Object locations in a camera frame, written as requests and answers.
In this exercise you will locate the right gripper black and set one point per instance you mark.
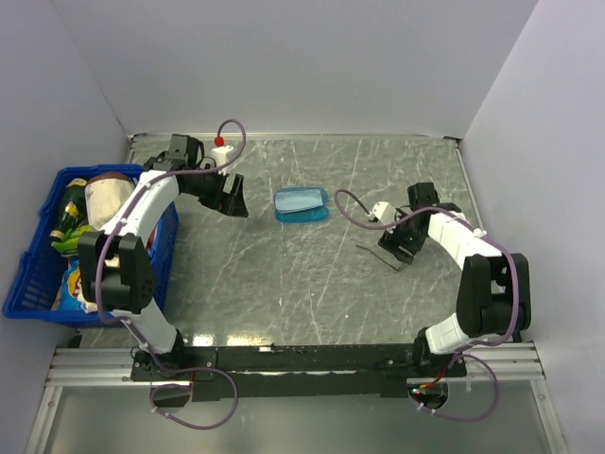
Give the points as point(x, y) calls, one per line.
point(389, 243)

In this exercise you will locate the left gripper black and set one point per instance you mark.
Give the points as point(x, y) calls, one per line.
point(230, 204)

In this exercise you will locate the black thin sunglasses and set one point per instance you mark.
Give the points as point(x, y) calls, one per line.
point(382, 256)

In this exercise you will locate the light blue cleaning cloth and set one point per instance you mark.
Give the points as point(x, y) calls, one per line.
point(297, 199)

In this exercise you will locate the blue translucent glasses case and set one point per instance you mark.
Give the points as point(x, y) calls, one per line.
point(313, 215)

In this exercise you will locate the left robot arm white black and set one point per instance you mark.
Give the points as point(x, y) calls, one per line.
point(115, 270)

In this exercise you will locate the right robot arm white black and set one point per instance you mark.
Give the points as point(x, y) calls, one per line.
point(493, 301)

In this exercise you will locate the brown white paper bag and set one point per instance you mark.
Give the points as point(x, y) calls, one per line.
point(104, 195)

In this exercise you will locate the dark green glass bottle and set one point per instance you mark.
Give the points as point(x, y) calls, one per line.
point(71, 211)

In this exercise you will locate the lime green snack pack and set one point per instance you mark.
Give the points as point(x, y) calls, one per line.
point(69, 246)

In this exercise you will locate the blue yellow chips bag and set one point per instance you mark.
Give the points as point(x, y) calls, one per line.
point(69, 296)

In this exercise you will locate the blue plastic basket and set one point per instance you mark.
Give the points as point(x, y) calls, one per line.
point(41, 268)

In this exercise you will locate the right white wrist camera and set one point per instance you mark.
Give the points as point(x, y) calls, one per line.
point(383, 213)

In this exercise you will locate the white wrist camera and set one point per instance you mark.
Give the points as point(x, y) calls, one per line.
point(221, 154)
point(383, 213)

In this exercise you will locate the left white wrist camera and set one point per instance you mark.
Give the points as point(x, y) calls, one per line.
point(221, 154)

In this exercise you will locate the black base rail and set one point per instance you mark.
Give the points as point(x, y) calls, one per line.
point(297, 370)

